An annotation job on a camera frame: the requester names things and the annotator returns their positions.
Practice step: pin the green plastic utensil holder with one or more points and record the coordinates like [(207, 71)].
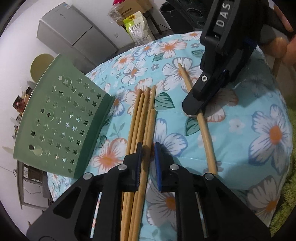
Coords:
[(62, 120)]

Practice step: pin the white rice bag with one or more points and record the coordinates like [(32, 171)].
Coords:
[(137, 27)]

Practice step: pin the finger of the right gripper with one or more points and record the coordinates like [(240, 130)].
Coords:
[(202, 92)]

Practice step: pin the black trash bin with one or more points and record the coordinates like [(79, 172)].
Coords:
[(185, 16)]

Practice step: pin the floral blue tablecloth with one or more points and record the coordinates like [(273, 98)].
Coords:
[(244, 135)]

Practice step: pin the grey metal table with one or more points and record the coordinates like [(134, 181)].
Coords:
[(25, 172)]

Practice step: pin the cardboard box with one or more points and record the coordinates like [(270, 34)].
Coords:
[(129, 7)]

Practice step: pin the cream round spatula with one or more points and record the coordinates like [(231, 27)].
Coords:
[(40, 65)]

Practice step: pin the wooden chopstick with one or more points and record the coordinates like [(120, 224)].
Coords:
[(127, 152), (143, 116), (132, 150), (206, 137), (140, 195), (150, 106)]

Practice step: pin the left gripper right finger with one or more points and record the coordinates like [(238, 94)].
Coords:
[(188, 189)]

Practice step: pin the grey refrigerator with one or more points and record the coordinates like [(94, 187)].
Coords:
[(65, 31)]

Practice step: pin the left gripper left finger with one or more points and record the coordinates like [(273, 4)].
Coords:
[(119, 179)]

